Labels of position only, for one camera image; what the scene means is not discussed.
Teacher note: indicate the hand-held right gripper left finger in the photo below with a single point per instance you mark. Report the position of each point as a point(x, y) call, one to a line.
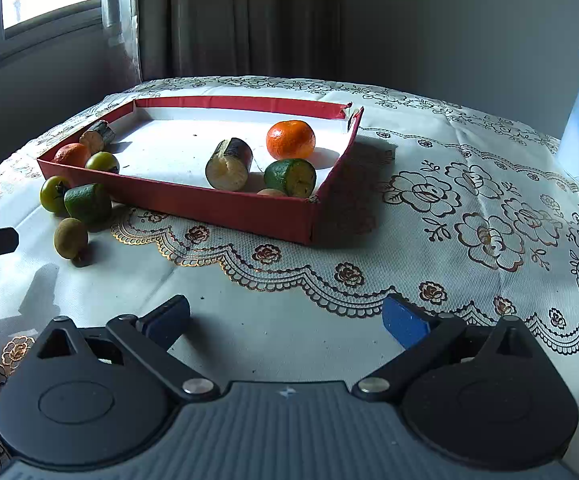
point(169, 317)

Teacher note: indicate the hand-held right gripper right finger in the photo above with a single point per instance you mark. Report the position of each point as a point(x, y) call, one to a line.
point(407, 325)

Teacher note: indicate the green tomato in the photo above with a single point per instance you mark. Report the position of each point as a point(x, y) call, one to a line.
point(54, 194)
point(102, 162)

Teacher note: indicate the green cut citrus piece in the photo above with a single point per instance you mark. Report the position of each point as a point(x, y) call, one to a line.
point(87, 203)
point(290, 177)

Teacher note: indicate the red cardboard box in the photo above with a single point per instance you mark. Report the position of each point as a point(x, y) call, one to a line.
point(219, 210)

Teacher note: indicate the orange tangerine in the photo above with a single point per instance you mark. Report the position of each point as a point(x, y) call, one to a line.
point(71, 155)
point(290, 139)

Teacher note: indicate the floral lace tablecloth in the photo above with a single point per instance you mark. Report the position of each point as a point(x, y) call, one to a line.
point(319, 270)

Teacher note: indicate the grey satin curtain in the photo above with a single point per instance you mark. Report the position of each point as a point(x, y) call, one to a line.
point(119, 35)

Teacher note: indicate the dark curtain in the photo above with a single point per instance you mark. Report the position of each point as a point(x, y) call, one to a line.
point(239, 15)

